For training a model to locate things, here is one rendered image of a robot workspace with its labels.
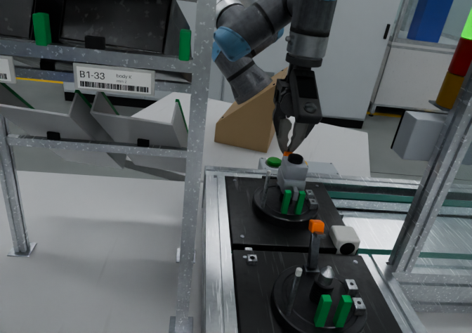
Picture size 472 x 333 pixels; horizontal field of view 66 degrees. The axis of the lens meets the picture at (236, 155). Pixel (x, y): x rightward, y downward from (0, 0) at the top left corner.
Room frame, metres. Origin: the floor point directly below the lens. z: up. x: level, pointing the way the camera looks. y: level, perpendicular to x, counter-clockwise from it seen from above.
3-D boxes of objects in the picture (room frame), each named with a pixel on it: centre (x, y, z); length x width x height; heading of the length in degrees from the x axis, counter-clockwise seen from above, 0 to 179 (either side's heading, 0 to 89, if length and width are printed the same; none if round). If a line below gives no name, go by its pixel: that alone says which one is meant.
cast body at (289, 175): (0.64, -0.12, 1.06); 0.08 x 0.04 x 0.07; 8
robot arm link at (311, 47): (0.73, -0.10, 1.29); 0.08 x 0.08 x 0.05
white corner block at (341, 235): (0.56, -0.23, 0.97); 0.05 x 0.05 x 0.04; 8
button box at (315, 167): (0.87, -0.17, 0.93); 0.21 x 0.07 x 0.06; 98
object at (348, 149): (1.23, -0.03, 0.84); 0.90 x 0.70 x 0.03; 77
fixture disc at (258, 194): (0.65, -0.12, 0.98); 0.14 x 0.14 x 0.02
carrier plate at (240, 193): (0.65, -0.12, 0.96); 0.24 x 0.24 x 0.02; 8
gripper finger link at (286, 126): (0.73, -0.09, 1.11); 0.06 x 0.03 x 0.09; 8
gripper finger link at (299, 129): (0.74, -0.12, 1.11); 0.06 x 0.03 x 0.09; 8
